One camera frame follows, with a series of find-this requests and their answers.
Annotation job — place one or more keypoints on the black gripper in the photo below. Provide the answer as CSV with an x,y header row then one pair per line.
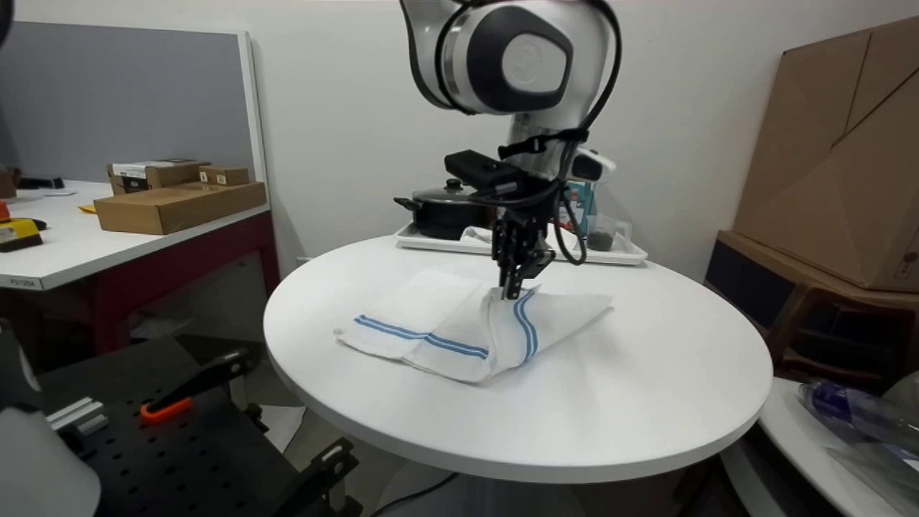
x,y
520,242

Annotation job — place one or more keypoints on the white towel with blue stripes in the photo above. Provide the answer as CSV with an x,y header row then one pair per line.
x,y
467,331

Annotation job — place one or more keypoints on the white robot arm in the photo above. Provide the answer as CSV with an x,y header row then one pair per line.
x,y
551,67

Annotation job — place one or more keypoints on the black cooking pot with lid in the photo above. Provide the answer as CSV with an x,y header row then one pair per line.
x,y
447,210

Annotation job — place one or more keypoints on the large brown cardboard box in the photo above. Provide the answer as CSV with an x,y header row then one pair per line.
x,y
834,180

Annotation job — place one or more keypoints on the black perforated mounting board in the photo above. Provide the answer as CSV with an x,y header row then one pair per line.
x,y
211,463

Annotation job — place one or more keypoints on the clear plastic bag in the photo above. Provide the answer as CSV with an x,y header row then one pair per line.
x,y
879,441

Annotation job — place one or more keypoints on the flat cardboard box on desk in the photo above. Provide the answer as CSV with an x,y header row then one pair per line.
x,y
177,207

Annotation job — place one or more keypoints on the small cardboard box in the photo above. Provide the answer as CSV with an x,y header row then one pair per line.
x,y
132,176

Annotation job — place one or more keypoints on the white desk with red side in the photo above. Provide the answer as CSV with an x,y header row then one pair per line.
x,y
118,273

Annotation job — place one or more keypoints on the grey partition panel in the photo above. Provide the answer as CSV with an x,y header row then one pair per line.
x,y
76,100

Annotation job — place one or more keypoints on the yellow black tool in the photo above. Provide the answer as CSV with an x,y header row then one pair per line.
x,y
17,233

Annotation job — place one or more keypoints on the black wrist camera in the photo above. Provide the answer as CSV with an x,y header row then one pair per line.
x,y
485,174

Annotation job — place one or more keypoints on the orange handled clamp tool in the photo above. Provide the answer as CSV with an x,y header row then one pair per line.
x,y
181,398

